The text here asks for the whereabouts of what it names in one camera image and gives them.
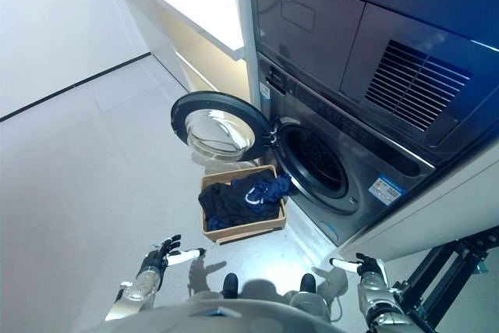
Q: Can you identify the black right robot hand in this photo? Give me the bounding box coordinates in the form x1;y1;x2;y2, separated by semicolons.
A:
328;253;388;278

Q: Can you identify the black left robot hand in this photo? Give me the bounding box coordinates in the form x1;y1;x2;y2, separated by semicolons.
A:
140;234;207;272

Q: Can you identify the grey front-load washing machine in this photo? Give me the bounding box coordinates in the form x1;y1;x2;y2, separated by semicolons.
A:
255;51;437;248

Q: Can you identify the woven wicker laundry basket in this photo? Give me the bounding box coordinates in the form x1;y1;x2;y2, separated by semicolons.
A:
200;165;288;246

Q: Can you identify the round washing machine door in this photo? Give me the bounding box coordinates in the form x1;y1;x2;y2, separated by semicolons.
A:
170;90;278;163

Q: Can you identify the dark grey clothes dryer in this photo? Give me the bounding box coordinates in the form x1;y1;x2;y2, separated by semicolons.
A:
248;0;499;165

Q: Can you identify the silver right robot leg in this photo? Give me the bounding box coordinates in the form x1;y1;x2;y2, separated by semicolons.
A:
283;272;332;310

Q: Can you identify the white and blue label sticker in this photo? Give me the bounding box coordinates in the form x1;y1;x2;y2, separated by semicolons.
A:
367;176;407;204

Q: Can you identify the black garment with white print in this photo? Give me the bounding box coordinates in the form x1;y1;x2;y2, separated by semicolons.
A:
198;179;282;228

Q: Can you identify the grey robot torso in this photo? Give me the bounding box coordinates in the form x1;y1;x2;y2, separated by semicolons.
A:
101;296;373;333

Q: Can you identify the blue garment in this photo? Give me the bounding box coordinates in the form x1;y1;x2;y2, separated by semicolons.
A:
232;172;292;209

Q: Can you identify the black metal frame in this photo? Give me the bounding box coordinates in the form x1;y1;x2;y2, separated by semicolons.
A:
389;230;499;330

